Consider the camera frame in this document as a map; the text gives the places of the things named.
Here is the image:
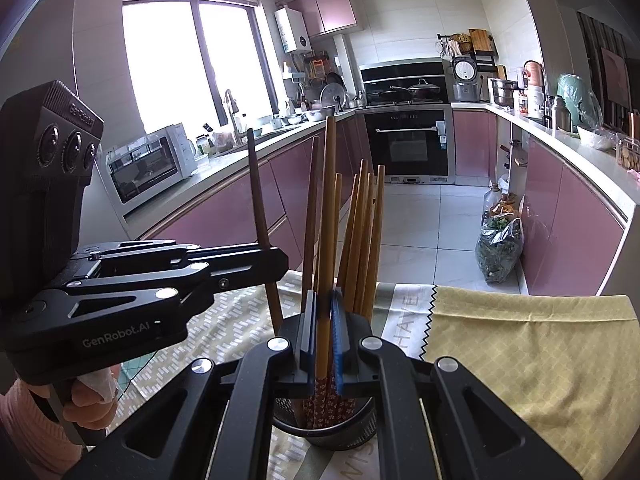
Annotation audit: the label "pink base cabinets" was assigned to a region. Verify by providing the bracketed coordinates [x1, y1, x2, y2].
[137, 107, 628, 298]

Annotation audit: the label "pink wall cabinets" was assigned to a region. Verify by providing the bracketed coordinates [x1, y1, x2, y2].
[287, 0, 358, 38]

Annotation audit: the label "steel vacuum flask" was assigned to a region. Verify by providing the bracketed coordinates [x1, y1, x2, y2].
[550, 95, 572, 133]

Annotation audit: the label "white gas water heater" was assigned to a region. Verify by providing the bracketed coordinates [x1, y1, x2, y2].
[274, 7, 311, 54]

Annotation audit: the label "black built-in oven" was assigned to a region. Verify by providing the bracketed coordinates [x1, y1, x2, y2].
[364, 107, 451, 178]

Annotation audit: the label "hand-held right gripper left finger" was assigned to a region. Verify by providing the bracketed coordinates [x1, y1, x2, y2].
[65, 289, 321, 480]

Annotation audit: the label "white bowl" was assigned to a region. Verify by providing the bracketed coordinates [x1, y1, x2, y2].
[577, 125, 618, 151]

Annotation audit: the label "grey refrigerator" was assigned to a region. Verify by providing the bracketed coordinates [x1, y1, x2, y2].
[0, 0, 131, 271]

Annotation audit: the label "chrome kitchen faucet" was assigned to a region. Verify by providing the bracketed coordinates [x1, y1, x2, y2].
[223, 89, 243, 146]

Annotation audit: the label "wall rack with cutting boards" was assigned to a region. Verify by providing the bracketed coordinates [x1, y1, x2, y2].
[437, 27, 498, 73]

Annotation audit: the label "stainless steel pot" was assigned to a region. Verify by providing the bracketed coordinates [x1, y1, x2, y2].
[489, 77, 518, 108]

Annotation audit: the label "plastic bag of vegetables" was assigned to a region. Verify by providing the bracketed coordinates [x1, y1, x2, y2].
[475, 217, 525, 283]

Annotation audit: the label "white rice cooker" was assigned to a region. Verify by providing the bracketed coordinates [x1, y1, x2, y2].
[451, 55, 482, 102]

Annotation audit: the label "bunch of wooden chopsticks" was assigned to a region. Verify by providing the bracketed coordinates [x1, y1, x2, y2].
[295, 158, 387, 431]

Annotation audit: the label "pink thermos jug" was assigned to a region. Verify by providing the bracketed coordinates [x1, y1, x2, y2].
[522, 60, 546, 88]

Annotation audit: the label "clear water jug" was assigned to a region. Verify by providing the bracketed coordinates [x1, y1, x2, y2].
[481, 185, 503, 226]

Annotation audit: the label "steel pot lid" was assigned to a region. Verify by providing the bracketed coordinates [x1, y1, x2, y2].
[320, 82, 346, 111]

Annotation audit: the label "wall-mounted utensil rack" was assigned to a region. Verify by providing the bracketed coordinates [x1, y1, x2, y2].
[282, 52, 346, 86]

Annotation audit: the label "kitchen window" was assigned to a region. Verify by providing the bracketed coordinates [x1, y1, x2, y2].
[121, 0, 281, 161]

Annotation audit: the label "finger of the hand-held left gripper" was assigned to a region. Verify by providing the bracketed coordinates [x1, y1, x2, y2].
[44, 246, 290, 322]
[74, 239, 202, 281]

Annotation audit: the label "green plastic bag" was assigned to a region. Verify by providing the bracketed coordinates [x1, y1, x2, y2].
[556, 73, 603, 131]

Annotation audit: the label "person's left hand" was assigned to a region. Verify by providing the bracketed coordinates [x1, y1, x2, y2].
[64, 366, 122, 430]

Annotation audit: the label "dark brown wooden chopstick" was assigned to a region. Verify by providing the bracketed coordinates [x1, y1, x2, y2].
[300, 136, 321, 313]
[246, 128, 285, 336]

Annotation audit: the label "black mesh utensil holder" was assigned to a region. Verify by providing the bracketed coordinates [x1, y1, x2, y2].
[271, 310, 383, 453]

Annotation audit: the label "white kitchen countertop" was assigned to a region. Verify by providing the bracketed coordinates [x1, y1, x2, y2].
[122, 102, 640, 226]

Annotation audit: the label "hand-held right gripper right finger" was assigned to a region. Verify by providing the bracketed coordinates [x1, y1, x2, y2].
[330, 287, 583, 480]

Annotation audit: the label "white microwave oven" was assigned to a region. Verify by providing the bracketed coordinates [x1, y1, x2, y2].
[105, 124, 197, 205]

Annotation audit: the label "black wok with glass lid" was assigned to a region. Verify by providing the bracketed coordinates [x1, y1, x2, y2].
[390, 78, 442, 102]

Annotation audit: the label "white plastic container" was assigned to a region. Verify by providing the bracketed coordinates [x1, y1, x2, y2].
[525, 85, 545, 118]

